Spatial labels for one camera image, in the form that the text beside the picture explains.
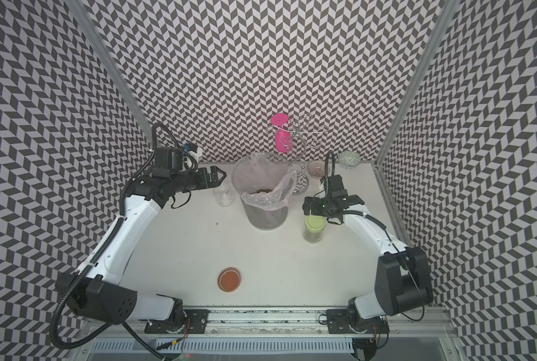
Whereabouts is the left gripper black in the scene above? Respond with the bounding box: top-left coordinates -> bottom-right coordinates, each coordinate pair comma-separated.
171,165 -> 227,193

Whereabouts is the glass jar of mung beans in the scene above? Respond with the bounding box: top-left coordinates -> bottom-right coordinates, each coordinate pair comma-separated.
213,180 -> 235,208

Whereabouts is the glass jar with beans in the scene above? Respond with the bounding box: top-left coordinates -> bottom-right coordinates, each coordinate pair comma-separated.
303,227 -> 324,244

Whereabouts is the grey mesh trash bin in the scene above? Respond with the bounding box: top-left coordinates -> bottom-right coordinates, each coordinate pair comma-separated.
231,153 -> 297,230

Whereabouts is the brown jar lid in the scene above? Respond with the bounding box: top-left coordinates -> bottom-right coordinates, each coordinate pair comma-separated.
217,267 -> 241,293

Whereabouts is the green jar lid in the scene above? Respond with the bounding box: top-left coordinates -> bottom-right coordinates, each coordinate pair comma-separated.
305,215 -> 327,233

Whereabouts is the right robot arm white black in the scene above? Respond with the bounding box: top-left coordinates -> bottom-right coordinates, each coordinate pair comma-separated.
303,174 -> 433,333

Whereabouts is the small brown glass bowl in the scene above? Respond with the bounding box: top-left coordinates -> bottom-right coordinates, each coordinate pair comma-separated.
307,160 -> 330,179

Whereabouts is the clear plastic bin liner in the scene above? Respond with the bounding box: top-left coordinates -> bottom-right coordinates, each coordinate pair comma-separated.
231,153 -> 296,211

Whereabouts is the pink plastic wine glass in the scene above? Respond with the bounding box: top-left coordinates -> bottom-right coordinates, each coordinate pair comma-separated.
270,113 -> 292,153

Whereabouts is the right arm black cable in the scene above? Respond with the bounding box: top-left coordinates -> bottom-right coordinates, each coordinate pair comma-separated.
323,150 -> 425,322

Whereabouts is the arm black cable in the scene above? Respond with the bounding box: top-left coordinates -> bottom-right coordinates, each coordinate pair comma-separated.
48,121 -> 197,350
323,150 -> 425,322

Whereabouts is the silver wire glass rack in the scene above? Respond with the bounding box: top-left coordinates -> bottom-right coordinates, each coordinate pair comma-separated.
281,114 -> 327,196

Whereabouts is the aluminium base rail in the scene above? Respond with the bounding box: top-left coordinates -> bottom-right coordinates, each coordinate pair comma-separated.
68,306 -> 467,360

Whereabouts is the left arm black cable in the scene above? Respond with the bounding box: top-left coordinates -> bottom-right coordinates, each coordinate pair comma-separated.
48,121 -> 197,350

